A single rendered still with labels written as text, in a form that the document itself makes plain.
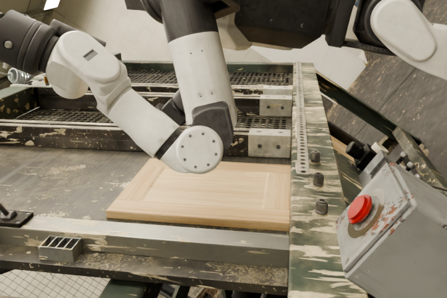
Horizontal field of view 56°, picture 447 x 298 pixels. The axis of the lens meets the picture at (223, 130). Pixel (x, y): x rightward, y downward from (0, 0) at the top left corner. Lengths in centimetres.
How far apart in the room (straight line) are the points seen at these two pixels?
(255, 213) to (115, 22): 630
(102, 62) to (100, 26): 650
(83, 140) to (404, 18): 100
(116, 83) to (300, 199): 47
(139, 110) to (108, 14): 641
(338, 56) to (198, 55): 433
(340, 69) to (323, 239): 428
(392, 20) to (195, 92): 42
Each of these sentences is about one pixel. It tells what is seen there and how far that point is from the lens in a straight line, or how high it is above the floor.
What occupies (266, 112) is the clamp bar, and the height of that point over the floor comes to 97.
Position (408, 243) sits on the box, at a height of 90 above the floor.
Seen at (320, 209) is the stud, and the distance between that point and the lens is 89.
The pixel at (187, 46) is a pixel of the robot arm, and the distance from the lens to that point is 70.
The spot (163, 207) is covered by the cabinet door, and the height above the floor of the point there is 113.
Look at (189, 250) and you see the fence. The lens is 83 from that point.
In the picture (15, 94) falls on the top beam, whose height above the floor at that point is 186.
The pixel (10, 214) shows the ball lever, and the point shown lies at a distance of 98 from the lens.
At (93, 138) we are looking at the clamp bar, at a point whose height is 143.
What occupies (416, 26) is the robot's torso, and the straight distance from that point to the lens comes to 91.
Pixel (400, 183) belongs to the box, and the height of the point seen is 92.
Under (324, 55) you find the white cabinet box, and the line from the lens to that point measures 499.
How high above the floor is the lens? 115
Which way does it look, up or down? 2 degrees down
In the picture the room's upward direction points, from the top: 57 degrees counter-clockwise
